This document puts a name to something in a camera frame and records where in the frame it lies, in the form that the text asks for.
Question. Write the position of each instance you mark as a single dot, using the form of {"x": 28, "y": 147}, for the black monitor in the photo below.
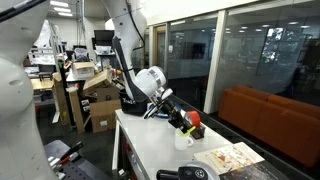
{"x": 105, "y": 38}

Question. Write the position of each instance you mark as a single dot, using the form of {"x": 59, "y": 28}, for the dark discrete book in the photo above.
{"x": 253, "y": 171}

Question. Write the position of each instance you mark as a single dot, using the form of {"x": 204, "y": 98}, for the white mathematics book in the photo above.
{"x": 230, "y": 158}

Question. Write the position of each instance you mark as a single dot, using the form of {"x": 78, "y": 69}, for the tall cardboard panel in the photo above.
{"x": 61, "y": 100}

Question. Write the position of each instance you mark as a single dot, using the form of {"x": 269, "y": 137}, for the flat cardboard sheet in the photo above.
{"x": 77, "y": 110}

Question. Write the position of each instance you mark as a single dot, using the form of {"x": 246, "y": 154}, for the black trash bin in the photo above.
{"x": 128, "y": 106}

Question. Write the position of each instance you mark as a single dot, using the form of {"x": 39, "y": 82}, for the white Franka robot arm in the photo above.
{"x": 20, "y": 100}

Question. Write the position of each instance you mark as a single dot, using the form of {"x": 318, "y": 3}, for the orange sofa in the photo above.
{"x": 266, "y": 116}

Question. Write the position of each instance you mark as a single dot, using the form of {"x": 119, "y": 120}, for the black perforated workbench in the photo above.
{"x": 83, "y": 170}

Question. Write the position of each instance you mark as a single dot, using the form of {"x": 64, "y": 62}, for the wooden desk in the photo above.
{"x": 41, "y": 84}

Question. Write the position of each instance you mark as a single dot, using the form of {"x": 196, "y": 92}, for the large cardboard box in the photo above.
{"x": 105, "y": 116}

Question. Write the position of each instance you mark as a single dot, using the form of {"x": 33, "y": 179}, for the open-flap cardboard box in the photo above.
{"x": 100, "y": 81}

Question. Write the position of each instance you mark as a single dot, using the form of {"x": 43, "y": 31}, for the white plastic cup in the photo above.
{"x": 181, "y": 143}

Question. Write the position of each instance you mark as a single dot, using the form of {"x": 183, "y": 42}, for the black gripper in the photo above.
{"x": 173, "y": 113}

